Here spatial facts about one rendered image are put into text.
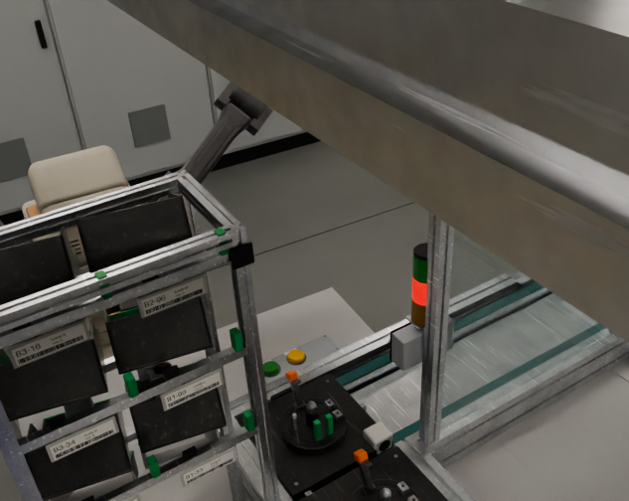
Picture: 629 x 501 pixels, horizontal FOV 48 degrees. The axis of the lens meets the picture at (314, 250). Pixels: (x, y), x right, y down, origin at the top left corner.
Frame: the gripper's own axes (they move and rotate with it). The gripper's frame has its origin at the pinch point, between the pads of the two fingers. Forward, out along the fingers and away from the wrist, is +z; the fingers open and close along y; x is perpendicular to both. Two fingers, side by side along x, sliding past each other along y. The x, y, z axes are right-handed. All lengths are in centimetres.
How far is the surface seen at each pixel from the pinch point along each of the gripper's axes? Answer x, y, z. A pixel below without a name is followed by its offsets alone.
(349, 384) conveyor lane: 37, 40, 6
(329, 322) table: 58, 46, -18
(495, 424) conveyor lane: 32, 67, 26
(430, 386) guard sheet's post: 10, 50, 20
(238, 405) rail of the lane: 34.7, 14.9, 4.2
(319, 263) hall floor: 199, 82, -108
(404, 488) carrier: 16, 39, 35
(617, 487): 28, 84, 47
